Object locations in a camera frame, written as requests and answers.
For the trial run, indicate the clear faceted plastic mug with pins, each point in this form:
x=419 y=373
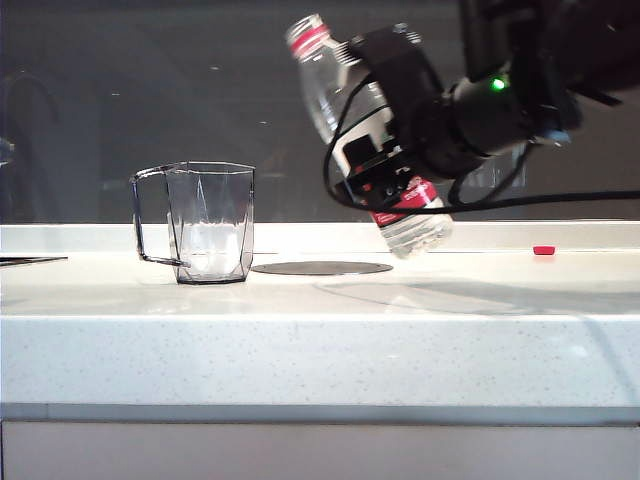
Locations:
x=210 y=250

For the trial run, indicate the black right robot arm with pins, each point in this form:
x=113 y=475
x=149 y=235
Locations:
x=540 y=60

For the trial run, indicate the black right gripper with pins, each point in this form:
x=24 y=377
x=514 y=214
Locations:
x=417 y=110

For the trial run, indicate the red bottle cap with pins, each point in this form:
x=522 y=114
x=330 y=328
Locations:
x=544 y=251

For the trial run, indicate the white cabinet front panel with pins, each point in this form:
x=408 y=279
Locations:
x=320 y=452

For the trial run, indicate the clear red-label mineral water bottle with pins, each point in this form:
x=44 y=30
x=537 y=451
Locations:
x=325 y=95

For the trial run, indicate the dark flat cooktop panel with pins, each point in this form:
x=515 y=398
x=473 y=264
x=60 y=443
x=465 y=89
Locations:
x=25 y=261

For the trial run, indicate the dark round flat disc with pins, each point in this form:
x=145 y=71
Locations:
x=320 y=268

